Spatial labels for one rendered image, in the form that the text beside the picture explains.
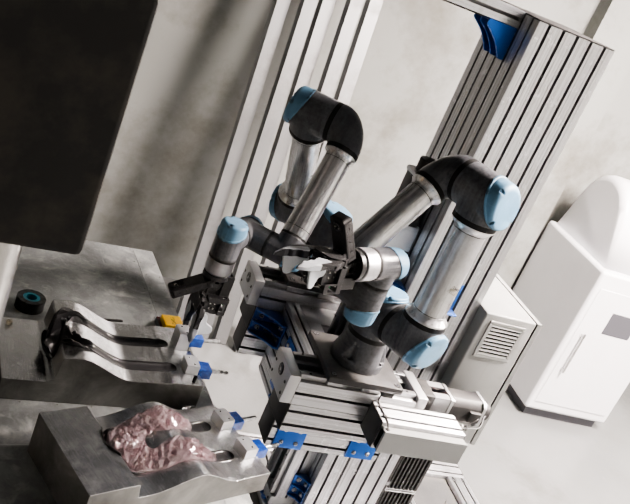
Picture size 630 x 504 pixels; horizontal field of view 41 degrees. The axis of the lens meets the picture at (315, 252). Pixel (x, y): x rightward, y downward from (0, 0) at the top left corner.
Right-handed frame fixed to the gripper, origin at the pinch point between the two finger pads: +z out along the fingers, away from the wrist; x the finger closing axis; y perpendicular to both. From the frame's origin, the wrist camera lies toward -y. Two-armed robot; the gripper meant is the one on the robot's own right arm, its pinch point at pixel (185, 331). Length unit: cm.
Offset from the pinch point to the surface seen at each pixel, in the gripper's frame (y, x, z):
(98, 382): -25.2, -17.9, 6.2
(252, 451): 9.1, -41.0, 5.4
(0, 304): -73, -124, -80
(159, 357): -7.6, -6.8, 4.7
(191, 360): -0.6, -11.0, 1.6
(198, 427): -1.2, -29.9, 8.3
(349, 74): 105, 162, -48
